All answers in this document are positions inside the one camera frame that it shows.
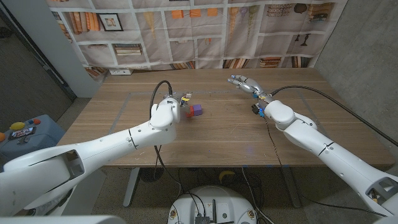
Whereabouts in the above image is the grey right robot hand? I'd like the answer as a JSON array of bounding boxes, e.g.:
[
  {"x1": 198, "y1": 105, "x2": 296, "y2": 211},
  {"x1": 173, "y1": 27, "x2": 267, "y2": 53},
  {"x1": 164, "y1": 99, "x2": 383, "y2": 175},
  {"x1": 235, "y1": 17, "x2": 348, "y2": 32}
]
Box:
[{"x1": 226, "y1": 74, "x2": 274, "y2": 105}]

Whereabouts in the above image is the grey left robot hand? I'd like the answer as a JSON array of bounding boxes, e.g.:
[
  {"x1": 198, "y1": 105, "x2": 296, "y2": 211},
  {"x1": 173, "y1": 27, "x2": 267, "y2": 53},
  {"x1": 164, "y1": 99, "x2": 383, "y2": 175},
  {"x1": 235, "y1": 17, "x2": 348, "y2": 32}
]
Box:
[{"x1": 169, "y1": 91, "x2": 195, "y2": 118}]

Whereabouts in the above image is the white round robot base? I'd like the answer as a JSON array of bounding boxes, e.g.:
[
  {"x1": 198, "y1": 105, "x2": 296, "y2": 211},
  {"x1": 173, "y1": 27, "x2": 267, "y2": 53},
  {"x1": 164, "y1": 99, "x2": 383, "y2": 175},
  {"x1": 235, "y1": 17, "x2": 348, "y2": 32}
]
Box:
[{"x1": 167, "y1": 185, "x2": 259, "y2": 224}]

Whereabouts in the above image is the yellow banana toy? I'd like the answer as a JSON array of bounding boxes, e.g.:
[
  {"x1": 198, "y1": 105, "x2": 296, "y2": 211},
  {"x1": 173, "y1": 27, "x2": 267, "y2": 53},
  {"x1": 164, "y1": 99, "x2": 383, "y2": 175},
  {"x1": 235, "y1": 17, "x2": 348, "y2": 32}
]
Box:
[{"x1": 218, "y1": 170, "x2": 236, "y2": 184}]

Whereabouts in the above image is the printed bookshelf backdrop cloth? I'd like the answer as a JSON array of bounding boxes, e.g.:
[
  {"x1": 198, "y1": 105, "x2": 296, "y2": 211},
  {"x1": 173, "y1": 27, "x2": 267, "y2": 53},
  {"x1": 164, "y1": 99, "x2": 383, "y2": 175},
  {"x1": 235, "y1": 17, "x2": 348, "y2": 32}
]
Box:
[{"x1": 46, "y1": 0, "x2": 348, "y2": 82}]

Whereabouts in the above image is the white power strip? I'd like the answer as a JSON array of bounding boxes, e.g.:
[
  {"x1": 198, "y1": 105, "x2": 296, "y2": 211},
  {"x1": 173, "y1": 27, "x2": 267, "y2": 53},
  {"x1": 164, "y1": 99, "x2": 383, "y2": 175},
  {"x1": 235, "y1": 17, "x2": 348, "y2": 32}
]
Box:
[{"x1": 108, "y1": 68, "x2": 134, "y2": 76}]

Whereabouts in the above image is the black round fan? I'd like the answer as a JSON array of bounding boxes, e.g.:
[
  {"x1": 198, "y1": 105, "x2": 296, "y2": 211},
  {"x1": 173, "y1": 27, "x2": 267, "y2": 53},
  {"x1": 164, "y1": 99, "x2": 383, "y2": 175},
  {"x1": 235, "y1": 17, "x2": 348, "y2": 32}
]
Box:
[{"x1": 139, "y1": 167, "x2": 165, "y2": 184}]

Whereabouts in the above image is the white table leg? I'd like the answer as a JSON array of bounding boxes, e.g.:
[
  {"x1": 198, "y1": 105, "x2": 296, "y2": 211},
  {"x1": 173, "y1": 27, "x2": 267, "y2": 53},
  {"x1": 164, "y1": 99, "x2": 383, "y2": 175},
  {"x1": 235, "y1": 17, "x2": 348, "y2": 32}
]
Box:
[{"x1": 123, "y1": 167, "x2": 141, "y2": 208}]

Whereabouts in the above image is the grey table leg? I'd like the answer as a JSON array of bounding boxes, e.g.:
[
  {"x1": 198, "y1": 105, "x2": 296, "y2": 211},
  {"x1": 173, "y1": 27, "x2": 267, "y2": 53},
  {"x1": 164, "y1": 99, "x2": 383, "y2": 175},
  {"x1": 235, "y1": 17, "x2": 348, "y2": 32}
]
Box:
[{"x1": 281, "y1": 166, "x2": 302, "y2": 208}]

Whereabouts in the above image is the blue-grey storage box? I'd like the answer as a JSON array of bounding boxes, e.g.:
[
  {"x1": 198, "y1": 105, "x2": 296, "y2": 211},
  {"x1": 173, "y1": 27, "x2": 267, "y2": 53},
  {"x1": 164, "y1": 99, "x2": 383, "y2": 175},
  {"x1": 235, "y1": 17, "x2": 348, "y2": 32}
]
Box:
[{"x1": 0, "y1": 114, "x2": 66, "y2": 162}]

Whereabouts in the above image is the black smartphone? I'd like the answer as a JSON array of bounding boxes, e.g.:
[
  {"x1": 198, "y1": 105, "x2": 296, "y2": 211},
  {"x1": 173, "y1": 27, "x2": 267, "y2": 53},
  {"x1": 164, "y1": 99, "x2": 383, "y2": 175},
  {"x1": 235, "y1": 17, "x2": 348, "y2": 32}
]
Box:
[{"x1": 8, "y1": 126, "x2": 37, "y2": 141}]

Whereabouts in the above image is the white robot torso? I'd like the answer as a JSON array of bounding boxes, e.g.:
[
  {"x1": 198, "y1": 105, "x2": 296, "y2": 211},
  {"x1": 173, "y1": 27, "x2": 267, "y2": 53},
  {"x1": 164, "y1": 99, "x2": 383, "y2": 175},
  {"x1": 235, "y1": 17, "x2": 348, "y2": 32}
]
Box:
[{"x1": 0, "y1": 215, "x2": 127, "y2": 224}]

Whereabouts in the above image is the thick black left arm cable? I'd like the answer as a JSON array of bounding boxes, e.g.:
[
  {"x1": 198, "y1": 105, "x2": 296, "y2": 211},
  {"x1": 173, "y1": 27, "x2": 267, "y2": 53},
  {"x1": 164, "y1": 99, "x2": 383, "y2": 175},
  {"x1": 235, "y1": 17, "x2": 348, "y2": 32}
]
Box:
[{"x1": 149, "y1": 80, "x2": 186, "y2": 200}]

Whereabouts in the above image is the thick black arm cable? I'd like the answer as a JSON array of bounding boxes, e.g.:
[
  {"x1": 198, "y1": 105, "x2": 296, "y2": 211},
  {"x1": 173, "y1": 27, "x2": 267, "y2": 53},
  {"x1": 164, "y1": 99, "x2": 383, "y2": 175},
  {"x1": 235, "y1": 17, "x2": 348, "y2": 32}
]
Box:
[
  {"x1": 149, "y1": 80, "x2": 186, "y2": 200},
  {"x1": 269, "y1": 85, "x2": 398, "y2": 147}
]

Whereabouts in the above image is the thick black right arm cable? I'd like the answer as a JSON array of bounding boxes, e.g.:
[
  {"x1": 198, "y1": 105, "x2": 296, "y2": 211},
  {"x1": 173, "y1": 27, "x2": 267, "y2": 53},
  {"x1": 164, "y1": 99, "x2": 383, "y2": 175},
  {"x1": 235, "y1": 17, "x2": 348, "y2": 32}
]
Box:
[{"x1": 269, "y1": 85, "x2": 398, "y2": 147}]

